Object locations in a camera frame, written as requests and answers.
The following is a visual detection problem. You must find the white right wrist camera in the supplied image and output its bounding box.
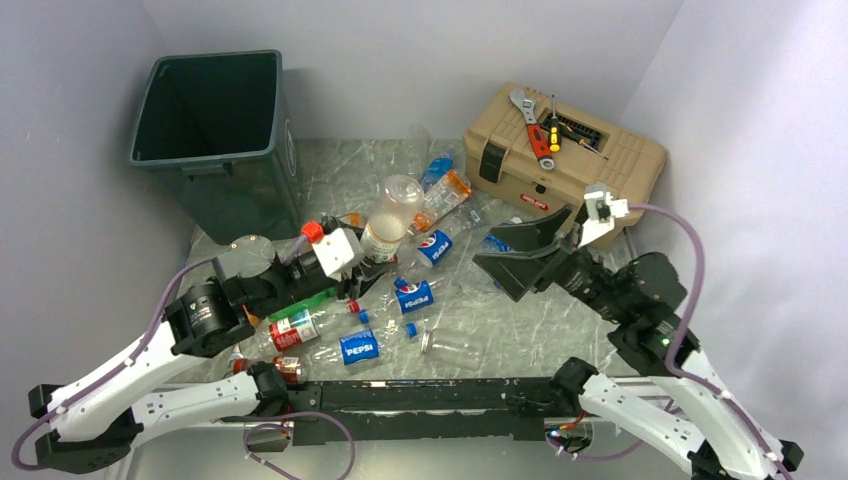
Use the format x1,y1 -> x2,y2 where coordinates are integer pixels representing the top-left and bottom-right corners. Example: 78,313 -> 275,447
578,184 -> 630,248

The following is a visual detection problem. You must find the tan plastic toolbox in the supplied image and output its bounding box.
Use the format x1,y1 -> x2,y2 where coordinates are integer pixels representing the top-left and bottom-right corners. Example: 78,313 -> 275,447
462,83 -> 669,216

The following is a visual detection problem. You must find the yellow black screwdriver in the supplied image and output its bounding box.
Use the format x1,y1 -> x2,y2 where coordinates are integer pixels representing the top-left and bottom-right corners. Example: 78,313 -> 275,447
548,94 -> 561,153

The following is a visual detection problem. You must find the clear orange-label bottle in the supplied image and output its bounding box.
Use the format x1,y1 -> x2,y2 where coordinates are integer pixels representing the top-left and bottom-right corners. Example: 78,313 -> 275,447
412,169 -> 472,232

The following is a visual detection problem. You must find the crushed red soda can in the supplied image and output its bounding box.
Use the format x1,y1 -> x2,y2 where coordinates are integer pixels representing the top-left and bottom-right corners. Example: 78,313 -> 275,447
231,354 -> 311,387

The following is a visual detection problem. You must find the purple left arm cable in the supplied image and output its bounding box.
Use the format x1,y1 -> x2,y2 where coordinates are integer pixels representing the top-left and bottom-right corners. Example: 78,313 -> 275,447
10,231 -> 313,473

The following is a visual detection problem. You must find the red label Coke bottle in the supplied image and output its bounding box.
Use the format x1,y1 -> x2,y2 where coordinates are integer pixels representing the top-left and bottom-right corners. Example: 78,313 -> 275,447
251,300 -> 361,355

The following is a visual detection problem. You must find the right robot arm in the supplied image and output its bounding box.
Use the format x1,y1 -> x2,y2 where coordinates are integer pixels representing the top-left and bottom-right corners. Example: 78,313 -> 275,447
474,208 -> 804,479

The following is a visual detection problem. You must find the dark green trash bin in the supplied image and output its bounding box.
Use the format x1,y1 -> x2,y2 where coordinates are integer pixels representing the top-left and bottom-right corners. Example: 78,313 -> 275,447
129,49 -> 303,244

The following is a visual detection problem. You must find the red-handled adjustable wrench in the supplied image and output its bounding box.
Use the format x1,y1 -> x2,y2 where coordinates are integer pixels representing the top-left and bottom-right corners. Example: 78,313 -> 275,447
509,88 -> 556,171

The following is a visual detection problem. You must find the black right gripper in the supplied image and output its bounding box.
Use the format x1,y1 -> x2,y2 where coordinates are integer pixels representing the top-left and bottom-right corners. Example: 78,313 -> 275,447
470,202 -> 627,321

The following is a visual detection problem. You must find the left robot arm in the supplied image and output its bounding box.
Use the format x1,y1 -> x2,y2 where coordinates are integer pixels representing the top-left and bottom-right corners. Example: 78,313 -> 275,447
26,218 -> 391,475

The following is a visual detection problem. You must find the crushed clear blue bottle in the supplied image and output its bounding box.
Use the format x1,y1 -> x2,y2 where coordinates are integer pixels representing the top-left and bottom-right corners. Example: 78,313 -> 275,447
458,197 -> 488,230

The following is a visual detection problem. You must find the clear ribbed plastic jar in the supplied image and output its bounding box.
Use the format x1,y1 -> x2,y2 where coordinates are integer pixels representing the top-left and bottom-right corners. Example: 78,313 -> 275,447
369,175 -> 425,225

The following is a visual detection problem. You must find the tall clear bottle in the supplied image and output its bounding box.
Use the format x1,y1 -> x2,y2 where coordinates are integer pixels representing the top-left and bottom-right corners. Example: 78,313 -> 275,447
404,123 -> 432,178

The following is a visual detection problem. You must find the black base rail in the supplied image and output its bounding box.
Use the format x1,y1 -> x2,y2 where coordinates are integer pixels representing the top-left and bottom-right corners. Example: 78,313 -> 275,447
281,377 -> 582,446

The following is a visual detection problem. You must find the blue label water bottle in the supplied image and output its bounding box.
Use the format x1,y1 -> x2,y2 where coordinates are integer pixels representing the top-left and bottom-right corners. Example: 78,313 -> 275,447
419,154 -> 454,193

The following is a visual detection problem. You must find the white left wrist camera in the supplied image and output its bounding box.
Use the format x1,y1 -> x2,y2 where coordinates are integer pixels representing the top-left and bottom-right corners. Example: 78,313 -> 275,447
301,222 -> 365,281

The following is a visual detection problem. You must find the green plastic bottle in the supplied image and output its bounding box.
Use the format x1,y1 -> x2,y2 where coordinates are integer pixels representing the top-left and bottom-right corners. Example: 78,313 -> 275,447
265,288 -> 337,322

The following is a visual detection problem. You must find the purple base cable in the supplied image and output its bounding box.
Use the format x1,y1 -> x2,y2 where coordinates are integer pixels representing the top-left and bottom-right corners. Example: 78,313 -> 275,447
241,410 -> 357,480

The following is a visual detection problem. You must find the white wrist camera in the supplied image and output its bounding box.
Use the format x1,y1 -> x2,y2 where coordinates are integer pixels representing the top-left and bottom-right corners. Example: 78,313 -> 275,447
301,222 -> 365,281
578,184 -> 630,248

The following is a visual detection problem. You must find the white-capped blue water bottle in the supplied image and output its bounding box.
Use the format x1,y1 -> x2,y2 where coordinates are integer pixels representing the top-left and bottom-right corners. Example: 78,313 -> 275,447
481,217 -> 523,253

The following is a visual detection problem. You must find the Starbucks latte bottle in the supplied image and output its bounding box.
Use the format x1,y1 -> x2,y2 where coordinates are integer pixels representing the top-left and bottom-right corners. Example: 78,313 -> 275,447
360,213 -> 409,263

